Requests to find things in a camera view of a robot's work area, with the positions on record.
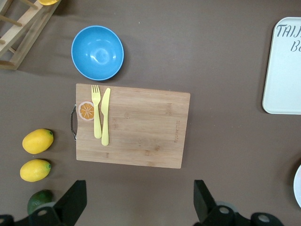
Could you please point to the blue bowl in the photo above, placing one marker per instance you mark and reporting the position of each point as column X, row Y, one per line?
column 97, row 53

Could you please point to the orange slice decoration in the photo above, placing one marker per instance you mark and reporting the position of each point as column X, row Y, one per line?
column 85, row 111

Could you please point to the dark green avocado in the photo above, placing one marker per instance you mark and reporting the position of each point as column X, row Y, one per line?
column 37, row 200

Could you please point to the yellow lemon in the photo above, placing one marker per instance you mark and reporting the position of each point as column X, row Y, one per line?
column 37, row 141
column 35, row 170

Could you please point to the yellow plastic fork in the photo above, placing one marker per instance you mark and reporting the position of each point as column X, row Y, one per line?
column 97, row 117

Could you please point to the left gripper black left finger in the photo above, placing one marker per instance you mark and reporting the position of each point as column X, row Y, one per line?
column 73, row 202

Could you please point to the bamboo cutting board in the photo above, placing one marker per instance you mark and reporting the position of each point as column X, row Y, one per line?
column 145, row 129

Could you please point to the wooden peg cup rack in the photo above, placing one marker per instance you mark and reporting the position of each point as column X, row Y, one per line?
column 28, row 26

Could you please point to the yellow plastic knife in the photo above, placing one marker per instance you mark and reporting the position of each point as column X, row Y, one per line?
column 105, row 122

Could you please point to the yellow mug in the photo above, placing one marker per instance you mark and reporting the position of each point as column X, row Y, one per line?
column 48, row 2

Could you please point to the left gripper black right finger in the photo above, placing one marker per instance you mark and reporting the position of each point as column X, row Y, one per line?
column 203, row 202

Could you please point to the white round plate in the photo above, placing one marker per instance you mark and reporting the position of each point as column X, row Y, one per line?
column 298, row 186

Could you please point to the cream tray with bear print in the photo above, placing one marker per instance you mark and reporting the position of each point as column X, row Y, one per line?
column 282, row 82

